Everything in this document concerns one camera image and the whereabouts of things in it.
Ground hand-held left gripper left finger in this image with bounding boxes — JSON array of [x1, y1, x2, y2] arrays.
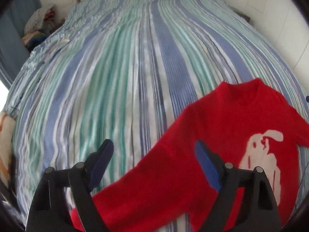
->
[[25, 139, 114, 232]]

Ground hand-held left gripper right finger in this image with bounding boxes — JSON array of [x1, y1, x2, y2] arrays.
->
[[194, 140, 282, 232]]

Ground red sweater with white print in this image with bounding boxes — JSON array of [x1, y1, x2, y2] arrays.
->
[[70, 78, 309, 232]]

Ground pile of clothes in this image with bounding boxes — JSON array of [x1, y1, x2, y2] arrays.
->
[[22, 3, 68, 52]]

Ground striped blue green bed cover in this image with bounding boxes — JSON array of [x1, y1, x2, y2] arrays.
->
[[5, 0, 309, 232]]

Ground cream orange printed cloth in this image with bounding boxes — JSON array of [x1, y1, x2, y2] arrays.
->
[[0, 111, 17, 186]]

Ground bright window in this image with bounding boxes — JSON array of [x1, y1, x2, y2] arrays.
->
[[0, 81, 9, 105]]

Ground blue curtain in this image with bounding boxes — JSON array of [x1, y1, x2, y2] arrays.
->
[[0, 0, 42, 85]]

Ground dark wooden bed frame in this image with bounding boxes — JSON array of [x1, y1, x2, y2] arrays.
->
[[232, 6, 253, 25]]

